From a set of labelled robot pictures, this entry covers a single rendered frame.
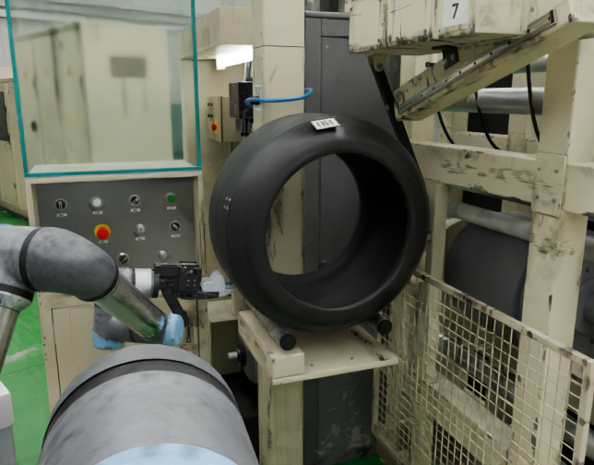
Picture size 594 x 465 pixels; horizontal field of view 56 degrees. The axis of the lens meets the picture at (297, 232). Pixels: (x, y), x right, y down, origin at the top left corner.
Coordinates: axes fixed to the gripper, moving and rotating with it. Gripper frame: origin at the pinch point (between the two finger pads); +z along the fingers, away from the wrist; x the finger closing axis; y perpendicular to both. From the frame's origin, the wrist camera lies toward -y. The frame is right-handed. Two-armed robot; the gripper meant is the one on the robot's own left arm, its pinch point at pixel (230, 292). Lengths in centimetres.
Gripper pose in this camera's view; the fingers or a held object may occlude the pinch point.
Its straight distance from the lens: 149.7
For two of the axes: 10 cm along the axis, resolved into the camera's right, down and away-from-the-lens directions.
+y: 1.1, -9.8, -1.9
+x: -3.4, -2.2, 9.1
